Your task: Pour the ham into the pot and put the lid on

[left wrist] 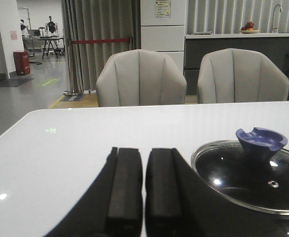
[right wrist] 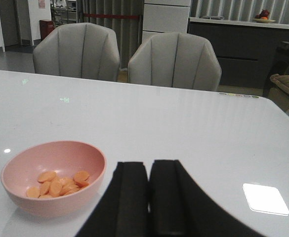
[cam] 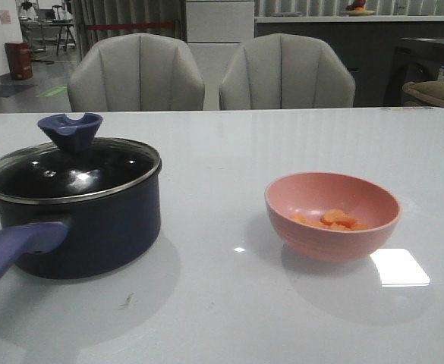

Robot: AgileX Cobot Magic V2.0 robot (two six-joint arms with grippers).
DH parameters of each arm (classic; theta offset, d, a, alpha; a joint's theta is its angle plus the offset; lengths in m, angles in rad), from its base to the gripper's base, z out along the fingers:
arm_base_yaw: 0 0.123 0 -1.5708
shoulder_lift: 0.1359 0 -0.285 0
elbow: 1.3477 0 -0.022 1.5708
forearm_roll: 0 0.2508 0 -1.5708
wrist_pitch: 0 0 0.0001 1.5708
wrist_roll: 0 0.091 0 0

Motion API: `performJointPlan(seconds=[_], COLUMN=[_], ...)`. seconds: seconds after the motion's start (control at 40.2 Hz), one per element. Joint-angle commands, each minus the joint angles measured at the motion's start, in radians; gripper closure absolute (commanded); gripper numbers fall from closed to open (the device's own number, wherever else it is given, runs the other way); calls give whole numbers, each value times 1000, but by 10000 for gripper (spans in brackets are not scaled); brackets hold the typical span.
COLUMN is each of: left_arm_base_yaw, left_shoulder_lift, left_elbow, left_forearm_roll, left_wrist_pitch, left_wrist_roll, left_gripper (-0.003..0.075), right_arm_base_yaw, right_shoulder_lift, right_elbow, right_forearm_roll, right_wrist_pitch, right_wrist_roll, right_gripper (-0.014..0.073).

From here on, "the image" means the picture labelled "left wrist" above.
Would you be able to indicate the grey upholstered chair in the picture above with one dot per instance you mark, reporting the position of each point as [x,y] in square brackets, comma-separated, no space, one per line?
[140,78]
[237,75]

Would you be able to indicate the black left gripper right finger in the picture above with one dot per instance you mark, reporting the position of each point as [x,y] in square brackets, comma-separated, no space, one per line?
[180,204]

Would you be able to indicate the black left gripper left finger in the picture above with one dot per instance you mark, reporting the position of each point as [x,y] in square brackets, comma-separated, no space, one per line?
[112,206]

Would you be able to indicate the fruit plate on counter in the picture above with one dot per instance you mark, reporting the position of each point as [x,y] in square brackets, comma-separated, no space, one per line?
[248,28]

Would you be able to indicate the dark floor mat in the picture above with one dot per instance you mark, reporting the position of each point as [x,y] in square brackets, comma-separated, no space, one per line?
[14,82]

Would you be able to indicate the right grey upholstered chair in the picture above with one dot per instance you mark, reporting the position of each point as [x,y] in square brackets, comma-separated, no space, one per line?
[237,75]

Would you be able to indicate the chrome faucet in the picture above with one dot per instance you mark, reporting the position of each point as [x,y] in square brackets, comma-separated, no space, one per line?
[277,11]

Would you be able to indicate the person in white shirt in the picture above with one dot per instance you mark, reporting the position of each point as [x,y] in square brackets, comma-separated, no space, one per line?
[24,33]

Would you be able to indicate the left grey upholstered chair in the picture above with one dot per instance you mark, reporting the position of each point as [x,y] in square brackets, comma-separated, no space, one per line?
[140,78]

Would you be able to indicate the red trash bin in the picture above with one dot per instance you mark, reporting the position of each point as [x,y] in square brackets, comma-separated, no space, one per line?
[21,61]

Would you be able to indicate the glass lid with blue knob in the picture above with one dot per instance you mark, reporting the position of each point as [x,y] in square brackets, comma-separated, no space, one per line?
[251,171]

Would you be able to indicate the white refrigerator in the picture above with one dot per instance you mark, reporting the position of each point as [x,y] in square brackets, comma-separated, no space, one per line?
[163,27]

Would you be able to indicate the grey pleated curtain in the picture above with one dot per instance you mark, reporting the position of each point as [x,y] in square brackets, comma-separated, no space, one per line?
[101,19]

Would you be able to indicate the background work table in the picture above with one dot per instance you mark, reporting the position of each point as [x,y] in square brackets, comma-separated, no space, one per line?
[46,45]

